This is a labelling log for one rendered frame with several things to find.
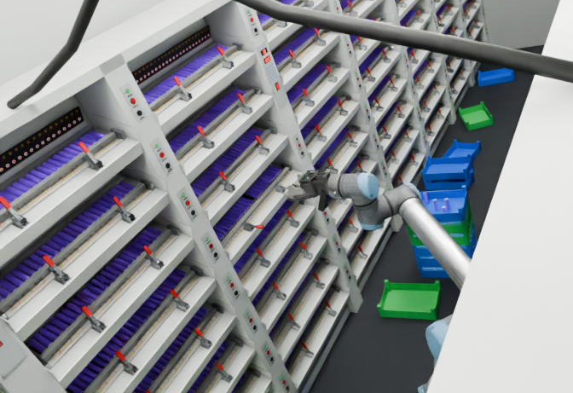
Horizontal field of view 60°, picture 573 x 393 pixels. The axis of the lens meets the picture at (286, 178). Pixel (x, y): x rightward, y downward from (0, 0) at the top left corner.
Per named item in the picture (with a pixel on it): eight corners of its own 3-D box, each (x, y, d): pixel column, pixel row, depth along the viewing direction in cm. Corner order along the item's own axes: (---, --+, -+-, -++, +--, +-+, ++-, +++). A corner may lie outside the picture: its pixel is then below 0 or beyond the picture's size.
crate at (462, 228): (471, 209, 265) (468, 197, 262) (466, 233, 251) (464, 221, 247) (415, 211, 280) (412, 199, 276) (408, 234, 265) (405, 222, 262)
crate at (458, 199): (468, 197, 262) (465, 184, 258) (464, 221, 247) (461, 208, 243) (412, 199, 276) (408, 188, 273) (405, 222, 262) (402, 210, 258)
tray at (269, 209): (302, 179, 233) (302, 164, 227) (231, 268, 193) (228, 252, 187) (265, 167, 241) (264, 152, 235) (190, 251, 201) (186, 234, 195)
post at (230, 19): (363, 300, 281) (244, -19, 196) (356, 313, 274) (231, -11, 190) (332, 295, 292) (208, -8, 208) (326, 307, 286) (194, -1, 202)
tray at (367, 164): (376, 166, 298) (379, 148, 289) (335, 231, 258) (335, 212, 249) (345, 158, 306) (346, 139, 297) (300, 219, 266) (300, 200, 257)
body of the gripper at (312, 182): (305, 170, 190) (332, 169, 183) (313, 187, 194) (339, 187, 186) (296, 181, 185) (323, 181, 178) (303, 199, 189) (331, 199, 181)
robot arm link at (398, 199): (534, 311, 129) (408, 173, 182) (492, 332, 128) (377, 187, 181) (533, 336, 136) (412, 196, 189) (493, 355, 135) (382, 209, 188)
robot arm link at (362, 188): (373, 205, 171) (365, 182, 167) (342, 205, 179) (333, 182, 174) (383, 190, 178) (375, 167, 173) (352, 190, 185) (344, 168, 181)
